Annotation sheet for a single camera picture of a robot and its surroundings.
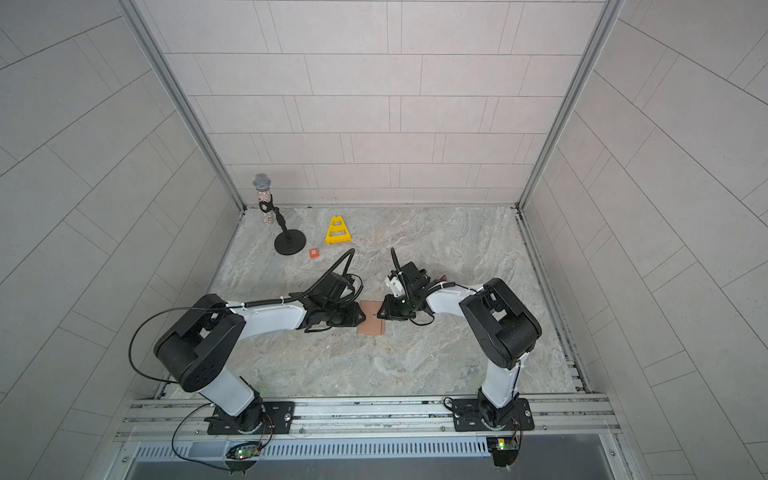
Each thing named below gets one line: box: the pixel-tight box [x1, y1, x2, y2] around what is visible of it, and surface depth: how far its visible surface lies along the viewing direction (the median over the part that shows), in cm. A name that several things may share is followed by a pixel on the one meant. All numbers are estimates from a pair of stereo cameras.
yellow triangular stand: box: [325, 215, 352, 244], surface depth 111 cm
